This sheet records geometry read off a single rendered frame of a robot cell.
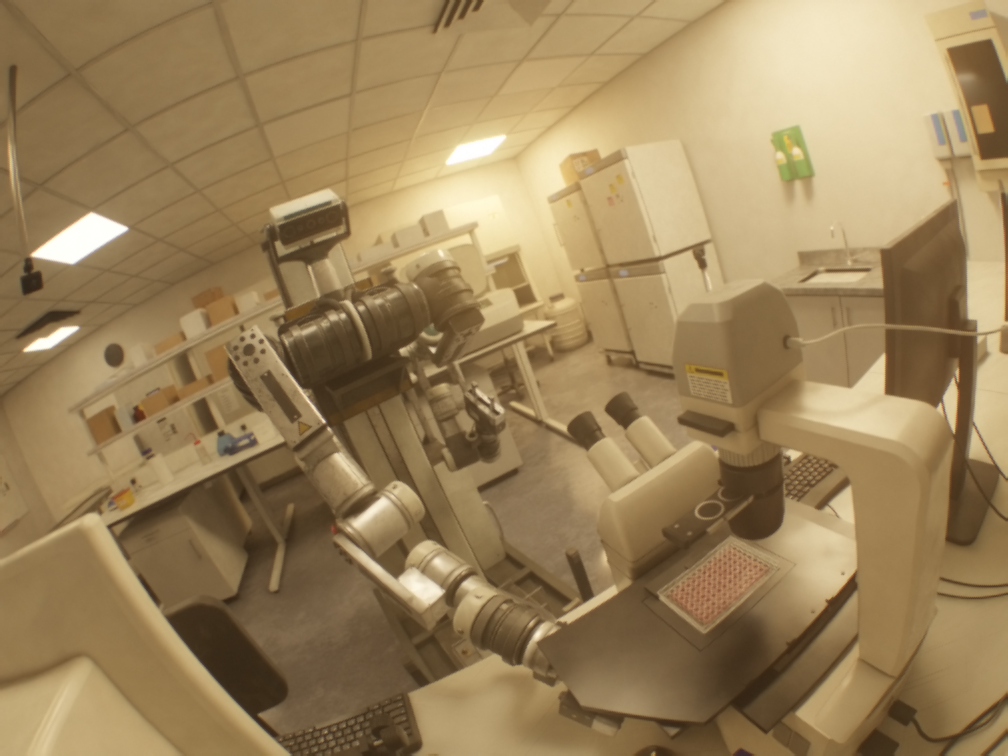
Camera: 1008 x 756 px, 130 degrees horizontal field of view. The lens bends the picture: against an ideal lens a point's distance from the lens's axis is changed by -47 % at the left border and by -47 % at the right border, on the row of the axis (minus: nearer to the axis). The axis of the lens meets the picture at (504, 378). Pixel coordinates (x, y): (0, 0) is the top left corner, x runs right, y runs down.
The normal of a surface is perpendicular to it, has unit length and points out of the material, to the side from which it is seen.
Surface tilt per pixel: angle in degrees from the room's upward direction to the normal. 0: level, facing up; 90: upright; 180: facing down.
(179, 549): 90
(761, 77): 90
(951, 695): 0
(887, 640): 90
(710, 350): 80
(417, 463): 90
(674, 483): 62
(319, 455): 125
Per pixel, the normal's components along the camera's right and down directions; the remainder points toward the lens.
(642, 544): 0.22, -0.18
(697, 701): -0.33, -0.91
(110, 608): 0.62, -0.06
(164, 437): 0.35, 0.13
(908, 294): 0.07, 0.31
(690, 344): -0.92, 0.23
